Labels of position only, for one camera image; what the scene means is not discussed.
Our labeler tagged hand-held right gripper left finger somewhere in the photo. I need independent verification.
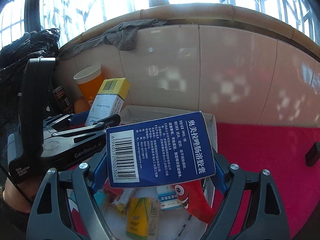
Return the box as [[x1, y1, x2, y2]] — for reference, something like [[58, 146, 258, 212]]
[[26, 152, 110, 240]]

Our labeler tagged white blue medicine box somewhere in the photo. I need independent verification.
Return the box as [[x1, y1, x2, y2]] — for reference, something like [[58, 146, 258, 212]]
[[156, 185, 183, 210]]

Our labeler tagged window frame with grille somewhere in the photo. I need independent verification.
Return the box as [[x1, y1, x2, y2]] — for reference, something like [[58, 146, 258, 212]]
[[0, 0, 320, 45]]

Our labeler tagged white cardboard box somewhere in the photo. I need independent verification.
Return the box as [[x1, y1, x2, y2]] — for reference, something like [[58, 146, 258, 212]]
[[67, 105, 217, 240]]

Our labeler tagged silver sealant box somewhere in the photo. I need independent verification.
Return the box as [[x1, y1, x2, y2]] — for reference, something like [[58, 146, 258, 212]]
[[104, 185, 135, 205]]

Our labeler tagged black drink can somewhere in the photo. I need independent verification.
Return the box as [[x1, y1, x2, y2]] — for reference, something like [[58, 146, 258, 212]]
[[52, 86, 73, 114]]

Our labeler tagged red chili plush toy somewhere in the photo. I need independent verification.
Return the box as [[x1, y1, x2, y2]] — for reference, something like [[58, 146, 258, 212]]
[[171, 179, 217, 224]]

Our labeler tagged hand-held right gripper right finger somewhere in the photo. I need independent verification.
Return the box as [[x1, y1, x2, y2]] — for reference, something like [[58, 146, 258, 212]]
[[200, 152, 290, 240]]

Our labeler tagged red tablecloth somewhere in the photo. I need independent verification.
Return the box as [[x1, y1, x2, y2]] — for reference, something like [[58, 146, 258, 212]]
[[67, 122, 320, 240]]

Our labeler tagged black plastic bag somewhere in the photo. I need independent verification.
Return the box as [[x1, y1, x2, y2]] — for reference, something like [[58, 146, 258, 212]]
[[0, 29, 60, 120]]

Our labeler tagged small black box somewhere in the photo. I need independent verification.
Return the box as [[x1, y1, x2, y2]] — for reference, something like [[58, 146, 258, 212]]
[[305, 142, 320, 167]]

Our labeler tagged teal tissue pack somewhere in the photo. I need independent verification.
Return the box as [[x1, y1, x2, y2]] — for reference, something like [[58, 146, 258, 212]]
[[95, 190, 110, 210]]

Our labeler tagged orange paper cup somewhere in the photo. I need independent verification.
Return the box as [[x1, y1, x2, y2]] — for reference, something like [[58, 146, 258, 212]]
[[73, 65, 103, 103]]

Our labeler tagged person's left hand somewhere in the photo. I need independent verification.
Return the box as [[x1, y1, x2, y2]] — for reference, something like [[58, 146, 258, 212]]
[[0, 175, 38, 213]]

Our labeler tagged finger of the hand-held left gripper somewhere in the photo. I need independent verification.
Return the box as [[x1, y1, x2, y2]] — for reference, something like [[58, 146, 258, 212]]
[[44, 111, 90, 130], [44, 114, 122, 145]]

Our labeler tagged grey cloth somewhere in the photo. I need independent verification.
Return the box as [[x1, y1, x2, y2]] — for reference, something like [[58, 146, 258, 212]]
[[59, 19, 168, 60]]

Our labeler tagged yellow white medicine box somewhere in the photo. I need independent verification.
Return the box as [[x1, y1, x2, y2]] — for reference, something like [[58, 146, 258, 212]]
[[85, 78, 130, 127]]

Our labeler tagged yellow green snack packet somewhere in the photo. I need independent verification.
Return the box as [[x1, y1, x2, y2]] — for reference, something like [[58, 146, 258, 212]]
[[125, 196, 160, 239]]

